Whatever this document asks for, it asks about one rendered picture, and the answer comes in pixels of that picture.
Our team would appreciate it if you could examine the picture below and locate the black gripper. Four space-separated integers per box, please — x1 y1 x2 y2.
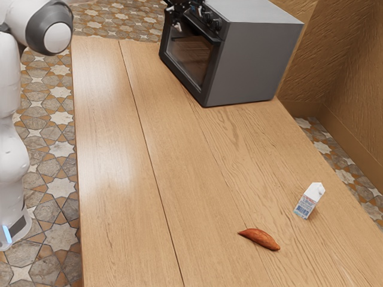
165 0 207 32

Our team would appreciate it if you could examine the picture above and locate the grey oven with glass door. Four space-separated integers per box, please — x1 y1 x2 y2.
158 0 305 108

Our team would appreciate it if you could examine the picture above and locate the small white milk carton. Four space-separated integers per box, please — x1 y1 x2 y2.
293 181 326 221

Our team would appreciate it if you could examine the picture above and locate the orange-brown sweet potato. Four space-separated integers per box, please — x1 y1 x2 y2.
237 228 281 252

